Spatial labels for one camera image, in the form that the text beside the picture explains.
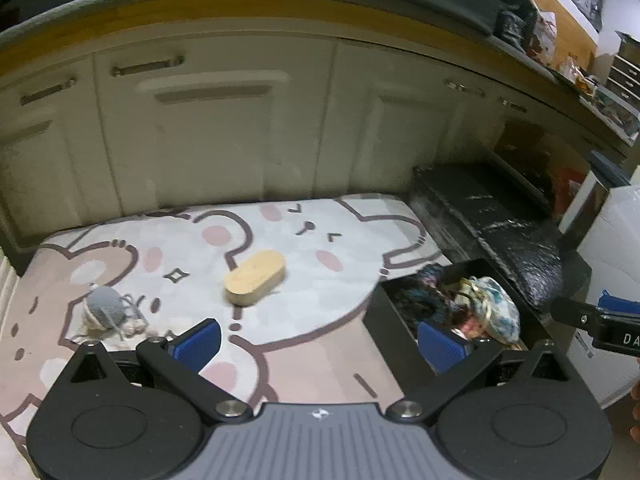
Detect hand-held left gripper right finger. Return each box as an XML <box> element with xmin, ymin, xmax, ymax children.
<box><xmin>384</xmin><ymin>320</ymin><xmax>593</xmax><ymax>423</ymax></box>

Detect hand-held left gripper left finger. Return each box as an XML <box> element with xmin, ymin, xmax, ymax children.
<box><xmin>50</xmin><ymin>317</ymin><xmax>254</xmax><ymax>423</ymax></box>

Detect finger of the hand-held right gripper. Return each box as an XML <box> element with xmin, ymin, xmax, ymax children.
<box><xmin>549</xmin><ymin>296</ymin><xmax>602</xmax><ymax>332</ymax></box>
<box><xmin>596</xmin><ymin>288</ymin><xmax>640</xmax><ymax>316</ymax></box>

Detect pink crochet toy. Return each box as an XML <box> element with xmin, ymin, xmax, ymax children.
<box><xmin>447</xmin><ymin>305</ymin><xmax>488</xmax><ymax>343</ymax></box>

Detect dark multicolour knitted item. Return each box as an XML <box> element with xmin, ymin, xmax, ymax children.
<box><xmin>395</xmin><ymin>264</ymin><xmax>453</xmax><ymax>333</ymax></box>

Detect black storage box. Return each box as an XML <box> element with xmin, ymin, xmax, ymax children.
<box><xmin>362</xmin><ymin>258</ymin><xmax>553</xmax><ymax>377</ymax></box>

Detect floral drawstring pouch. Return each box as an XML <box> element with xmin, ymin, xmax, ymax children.
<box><xmin>462</xmin><ymin>276</ymin><xmax>522</xmax><ymax>347</ymax></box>

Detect person's right hand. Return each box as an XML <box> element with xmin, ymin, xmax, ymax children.
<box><xmin>630</xmin><ymin>379</ymin><xmax>640</xmax><ymax>442</ymax></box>

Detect white foam board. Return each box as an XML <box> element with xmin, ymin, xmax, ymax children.
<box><xmin>574</xmin><ymin>184</ymin><xmax>640</xmax><ymax>407</ymax></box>

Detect rabbit print mat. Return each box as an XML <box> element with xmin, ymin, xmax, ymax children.
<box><xmin>0</xmin><ymin>194</ymin><xmax>453</xmax><ymax>480</ymax></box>

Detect oval wooden box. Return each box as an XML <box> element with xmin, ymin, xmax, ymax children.
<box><xmin>223</xmin><ymin>251</ymin><xmax>287</xmax><ymax>307</ymax></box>

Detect grey crochet toy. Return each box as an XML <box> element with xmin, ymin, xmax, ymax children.
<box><xmin>81</xmin><ymin>284</ymin><xmax>148</xmax><ymax>343</ymax></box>

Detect red printed box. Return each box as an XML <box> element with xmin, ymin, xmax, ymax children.
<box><xmin>549</xmin><ymin>164</ymin><xmax>587</xmax><ymax>203</ymax></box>

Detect cream cabinet door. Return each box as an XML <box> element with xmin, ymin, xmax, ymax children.
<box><xmin>0</xmin><ymin>55</ymin><xmax>123</xmax><ymax>263</ymax></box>
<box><xmin>92</xmin><ymin>34</ymin><xmax>343</xmax><ymax>223</ymax></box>
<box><xmin>312</xmin><ymin>41</ymin><xmax>503</xmax><ymax>203</ymax></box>
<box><xmin>487</xmin><ymin>87</ymin><xmax>561</xmax><ymax>161</ymax></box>

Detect pile of countertop clutter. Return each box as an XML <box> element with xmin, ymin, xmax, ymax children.
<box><xmin>547</xmin><ymin>52</ymin><xmax>640</xmax><ymax>138</ymax></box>

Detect small drawer unit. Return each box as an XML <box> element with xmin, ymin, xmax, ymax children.
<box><xmin>606</xmin><ymin>31</ymin><xmax>640</xmax><ymax>107</ymax></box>

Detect brown board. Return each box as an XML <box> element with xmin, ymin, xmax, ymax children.
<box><xmin>505</xmin><ymin>0</ymin><xmax>601</xmax><ymax>77</ymax></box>

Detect black bag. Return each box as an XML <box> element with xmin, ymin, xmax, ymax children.
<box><xmin>494</xmin><ymin>0</ymin><xmax>542</xmax><ymax>57</ymax></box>

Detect cream kitchen cabinets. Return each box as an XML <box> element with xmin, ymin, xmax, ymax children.
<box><xmin>0</xmin><ymin>0</ymin><xmax>640</xmax><ymax>161</ymax></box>

